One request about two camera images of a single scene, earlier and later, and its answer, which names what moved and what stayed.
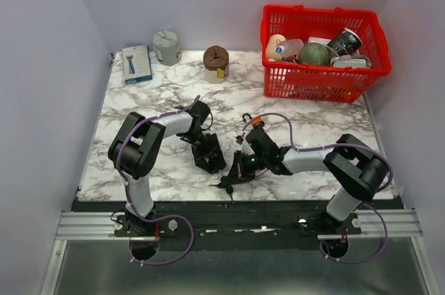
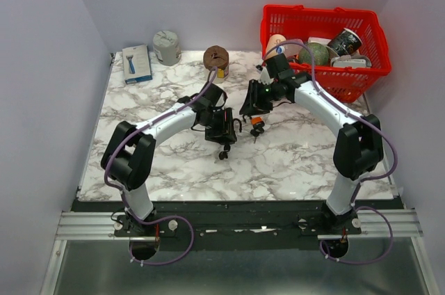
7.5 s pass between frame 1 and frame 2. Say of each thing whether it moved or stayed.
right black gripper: moved
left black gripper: moved
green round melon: stayed
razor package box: stayed
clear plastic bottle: stayed
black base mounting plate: stayed
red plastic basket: stayed
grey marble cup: stayed
